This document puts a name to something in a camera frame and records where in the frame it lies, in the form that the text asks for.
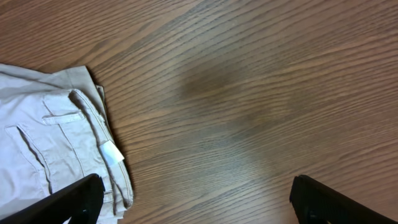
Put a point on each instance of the beige shorts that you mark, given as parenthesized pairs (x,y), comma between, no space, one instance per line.
(54,132)

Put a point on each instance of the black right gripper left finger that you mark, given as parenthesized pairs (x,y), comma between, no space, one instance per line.
(80,202)

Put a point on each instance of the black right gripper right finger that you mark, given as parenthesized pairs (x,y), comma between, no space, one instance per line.
(316,203)

